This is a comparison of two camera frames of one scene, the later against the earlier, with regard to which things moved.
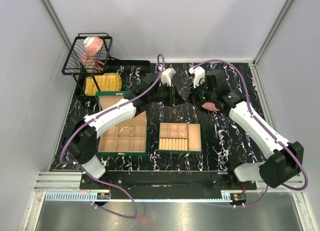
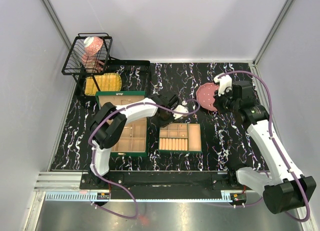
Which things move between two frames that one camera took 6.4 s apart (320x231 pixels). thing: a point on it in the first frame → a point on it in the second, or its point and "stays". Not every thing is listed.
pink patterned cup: [92, 64] stays
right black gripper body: [202, 94] → [225, 102]
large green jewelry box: [130, 139] stays
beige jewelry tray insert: [179, 137] stays
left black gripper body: [166, 94] → [167, 118]
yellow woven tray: [111, 82] stays
